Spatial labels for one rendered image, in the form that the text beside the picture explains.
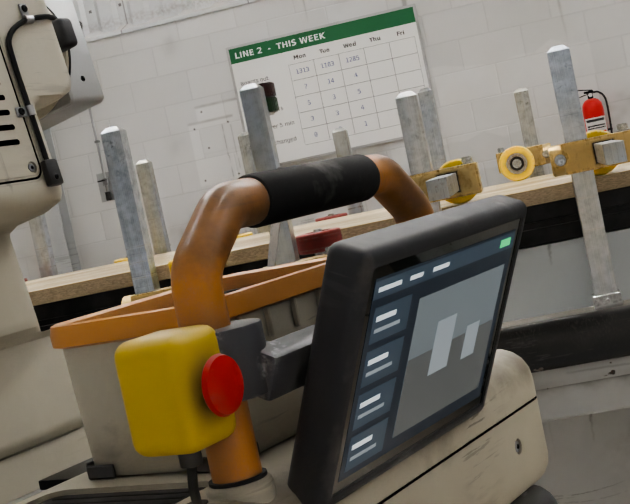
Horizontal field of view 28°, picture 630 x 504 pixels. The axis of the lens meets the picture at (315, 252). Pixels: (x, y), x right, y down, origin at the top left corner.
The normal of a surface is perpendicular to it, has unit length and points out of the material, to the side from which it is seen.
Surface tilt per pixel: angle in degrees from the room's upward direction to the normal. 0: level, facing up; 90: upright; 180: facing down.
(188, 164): 90
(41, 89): 82
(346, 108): 90
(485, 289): 115
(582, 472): 90
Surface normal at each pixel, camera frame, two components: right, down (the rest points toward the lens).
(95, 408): -0.51, 0.19
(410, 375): 0.84, 0.28
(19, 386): 0.79, -0.28
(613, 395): -0.17, 0.09
